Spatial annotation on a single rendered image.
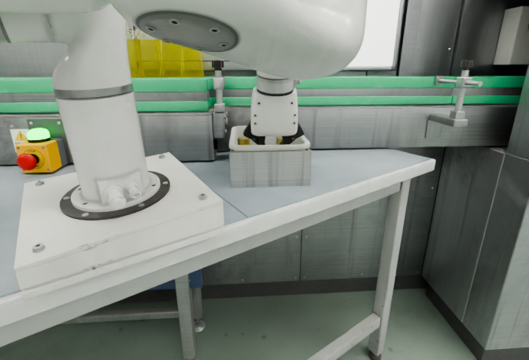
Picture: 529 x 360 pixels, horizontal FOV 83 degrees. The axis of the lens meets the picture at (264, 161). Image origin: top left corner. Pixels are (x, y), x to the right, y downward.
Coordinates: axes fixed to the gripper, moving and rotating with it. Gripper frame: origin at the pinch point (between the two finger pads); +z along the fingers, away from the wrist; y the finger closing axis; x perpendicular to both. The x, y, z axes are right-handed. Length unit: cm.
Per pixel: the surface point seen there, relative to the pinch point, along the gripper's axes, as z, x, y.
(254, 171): 0.0, 7.5, 4.4
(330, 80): -8.7, -25.5, -18.4
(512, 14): -24, -46, -83
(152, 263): -0.4, 30.6, 19.5
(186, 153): 5.4, -9.4, 21.9
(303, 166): -0.8, 7.2, -5.9
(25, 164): 2, 1, 55
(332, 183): 3.7, 7.5, -12.7
